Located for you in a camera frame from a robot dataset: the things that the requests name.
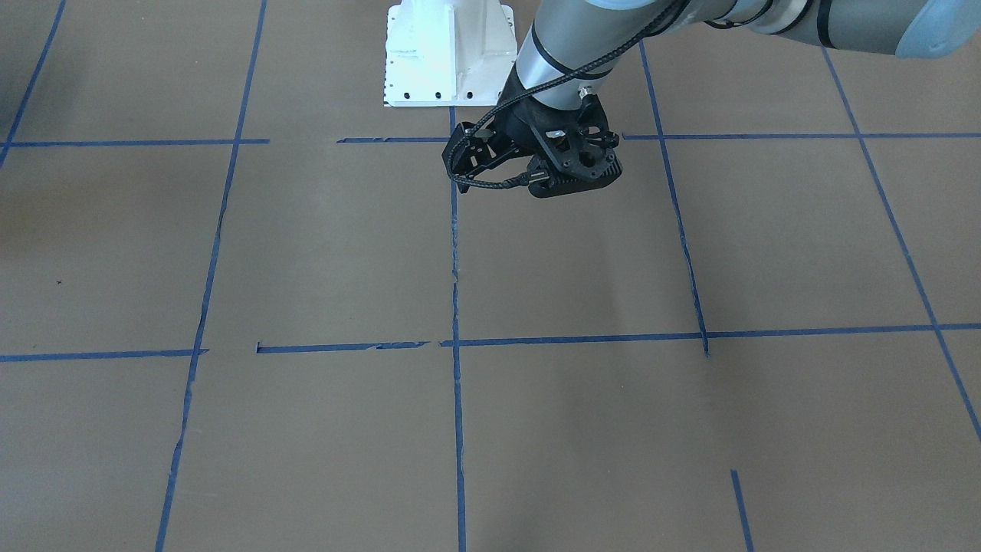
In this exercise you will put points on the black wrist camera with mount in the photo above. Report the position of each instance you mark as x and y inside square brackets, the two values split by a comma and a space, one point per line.
[575, 150]

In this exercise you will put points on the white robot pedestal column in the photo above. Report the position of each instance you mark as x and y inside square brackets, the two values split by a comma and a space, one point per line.
[448, 53]

